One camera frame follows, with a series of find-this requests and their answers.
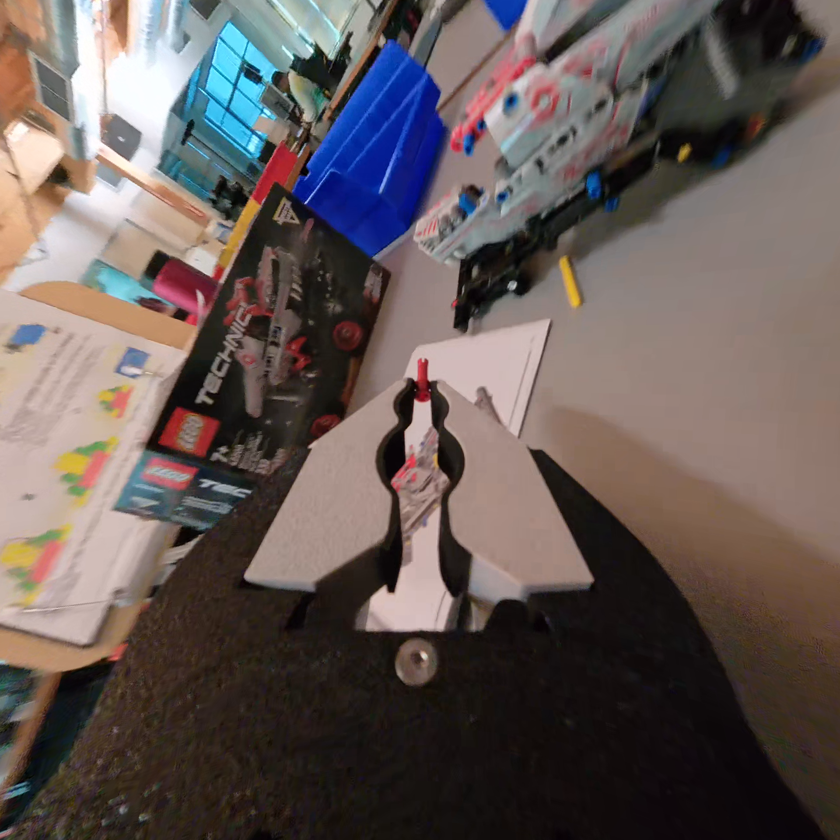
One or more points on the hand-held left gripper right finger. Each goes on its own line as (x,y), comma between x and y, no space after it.
(518,518)

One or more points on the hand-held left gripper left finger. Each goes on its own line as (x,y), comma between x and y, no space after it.
(315,512)

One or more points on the red toy brick axle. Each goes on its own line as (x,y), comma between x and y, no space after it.
(423,384)

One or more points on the black grey toy brick vehicle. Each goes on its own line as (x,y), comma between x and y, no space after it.
(590,131)

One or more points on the neighbouring grey desk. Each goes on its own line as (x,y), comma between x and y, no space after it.
(459,59)

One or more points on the white instruction booklet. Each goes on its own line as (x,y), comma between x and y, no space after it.
(485,367)

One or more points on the black toy set box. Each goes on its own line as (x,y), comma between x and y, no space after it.
(275,341)

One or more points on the yellow toy brick axle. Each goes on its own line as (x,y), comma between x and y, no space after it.
(569,281)

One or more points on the printed instruction board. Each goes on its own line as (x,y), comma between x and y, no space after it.
(65,459)

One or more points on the magenta cylinder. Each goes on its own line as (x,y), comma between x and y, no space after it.
(184,285)

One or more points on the blue plastic bin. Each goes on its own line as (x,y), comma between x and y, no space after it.
(380,151)
(505,12)

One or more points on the black monitor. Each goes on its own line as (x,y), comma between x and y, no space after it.
(121,136)

